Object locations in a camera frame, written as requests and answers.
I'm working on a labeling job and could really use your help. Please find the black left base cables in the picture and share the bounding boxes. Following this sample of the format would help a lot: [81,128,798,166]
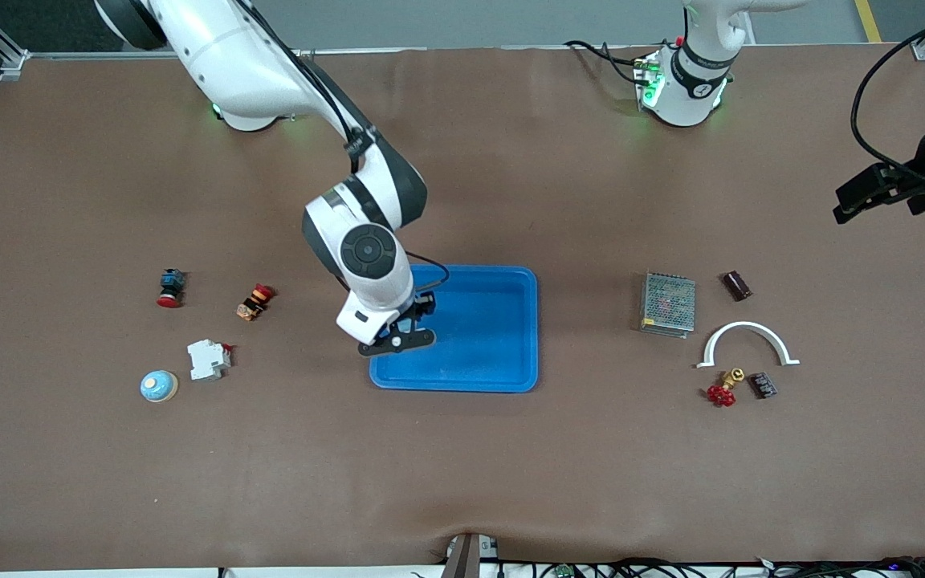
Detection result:
[564,39,658,86]

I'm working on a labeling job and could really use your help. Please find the black table edge cable bundle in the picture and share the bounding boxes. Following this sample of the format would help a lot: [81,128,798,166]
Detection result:
[501,556,925,578]

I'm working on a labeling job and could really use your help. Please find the orange red selector switch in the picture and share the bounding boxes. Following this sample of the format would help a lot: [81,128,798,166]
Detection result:
[235,283,275,322]

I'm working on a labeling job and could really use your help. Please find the brown table mat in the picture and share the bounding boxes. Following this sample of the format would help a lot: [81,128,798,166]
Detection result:
[0,44,925,573]

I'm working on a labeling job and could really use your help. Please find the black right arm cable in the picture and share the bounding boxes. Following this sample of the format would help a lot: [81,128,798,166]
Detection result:
[244,0,450,291]

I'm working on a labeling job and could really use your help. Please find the blue plastic tray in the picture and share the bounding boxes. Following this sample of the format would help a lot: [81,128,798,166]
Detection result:
[369,264,540,394]

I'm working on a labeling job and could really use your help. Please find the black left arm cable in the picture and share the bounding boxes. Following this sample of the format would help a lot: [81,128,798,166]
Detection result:
[851,0,925,193]

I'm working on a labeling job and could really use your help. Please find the white arched pipe clamp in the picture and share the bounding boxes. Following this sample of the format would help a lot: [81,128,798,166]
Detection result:
[695,321,801,370]

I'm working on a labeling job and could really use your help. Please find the metal mesh power supply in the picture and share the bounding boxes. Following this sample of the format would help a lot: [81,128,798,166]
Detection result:
[639,271,697,340]

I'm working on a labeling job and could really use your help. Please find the white circuit breaker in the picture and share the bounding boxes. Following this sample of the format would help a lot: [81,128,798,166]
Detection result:
[186,339,234,381]

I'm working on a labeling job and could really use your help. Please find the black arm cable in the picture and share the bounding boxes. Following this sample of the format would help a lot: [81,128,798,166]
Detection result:
[244,0,450,291]
[851,0,925,193]

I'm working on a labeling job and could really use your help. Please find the red mushroom push button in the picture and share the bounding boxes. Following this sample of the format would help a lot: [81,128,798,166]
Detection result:
[156,268,187,309]

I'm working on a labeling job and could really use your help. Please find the brass valve red handwheel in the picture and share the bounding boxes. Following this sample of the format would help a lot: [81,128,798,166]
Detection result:
[706,368,747,409]

